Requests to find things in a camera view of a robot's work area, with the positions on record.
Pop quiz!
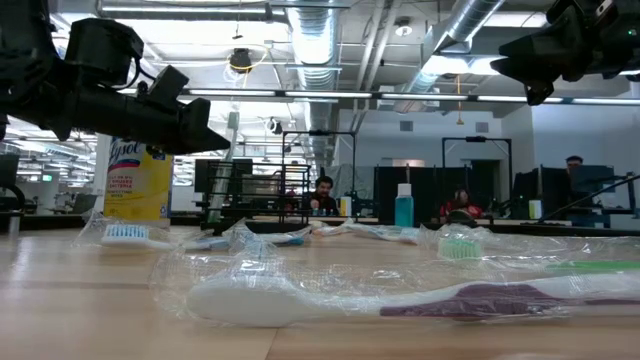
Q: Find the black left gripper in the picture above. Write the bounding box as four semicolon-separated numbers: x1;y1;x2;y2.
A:
54;88;232;155

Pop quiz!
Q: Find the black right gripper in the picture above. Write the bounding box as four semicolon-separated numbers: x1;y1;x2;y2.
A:
490;17;624;106

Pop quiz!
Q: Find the blue white toothbrush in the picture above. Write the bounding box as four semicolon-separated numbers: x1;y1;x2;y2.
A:
74;209;314;254
344;219;424;246

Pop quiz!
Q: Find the green white toothbrush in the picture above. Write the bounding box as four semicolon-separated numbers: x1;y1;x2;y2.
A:
422;224;640;276

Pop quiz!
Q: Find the yellow Lysol wipes canister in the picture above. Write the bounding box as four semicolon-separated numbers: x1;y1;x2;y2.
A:
103;137;174;222

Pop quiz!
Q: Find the long ceiling light strip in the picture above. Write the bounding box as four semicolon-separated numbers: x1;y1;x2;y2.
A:
119;87;640;106

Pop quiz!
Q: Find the dark computer monitor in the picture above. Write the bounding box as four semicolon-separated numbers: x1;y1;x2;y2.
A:
569;164;616;194

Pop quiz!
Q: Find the grey laptop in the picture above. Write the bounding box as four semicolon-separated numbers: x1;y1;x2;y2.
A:
69;193;100;215

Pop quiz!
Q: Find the purple white wrapped toothbrush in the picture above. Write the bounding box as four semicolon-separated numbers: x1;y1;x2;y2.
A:
149;247;640;329

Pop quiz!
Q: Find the black partition panel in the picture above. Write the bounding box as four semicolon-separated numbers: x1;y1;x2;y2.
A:
374;164;501;224

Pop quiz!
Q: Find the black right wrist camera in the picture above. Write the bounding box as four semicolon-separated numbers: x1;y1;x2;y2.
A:
545;0;617;25

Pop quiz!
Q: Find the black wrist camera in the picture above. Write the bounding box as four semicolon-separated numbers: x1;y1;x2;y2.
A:
146;64;191;109
545;0;617;25

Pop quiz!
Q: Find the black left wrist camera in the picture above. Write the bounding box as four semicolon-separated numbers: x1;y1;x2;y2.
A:
146;64;191;109

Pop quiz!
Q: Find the silver ventilation duct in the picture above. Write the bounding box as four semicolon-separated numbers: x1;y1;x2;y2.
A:
287;0;346;166
394;0;506;114

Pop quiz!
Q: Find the black wire caddy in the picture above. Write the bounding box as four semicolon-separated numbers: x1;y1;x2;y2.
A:
199;159;314;236

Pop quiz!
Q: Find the black ceiling device yellow cable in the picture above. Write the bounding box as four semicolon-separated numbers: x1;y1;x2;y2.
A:
227;47;254;75

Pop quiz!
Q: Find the yellow hanging pendant cord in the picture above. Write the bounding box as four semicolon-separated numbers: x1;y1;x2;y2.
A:
453;73;465;127

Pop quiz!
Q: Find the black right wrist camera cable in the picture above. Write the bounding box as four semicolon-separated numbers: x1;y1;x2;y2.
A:
539;172;640;224

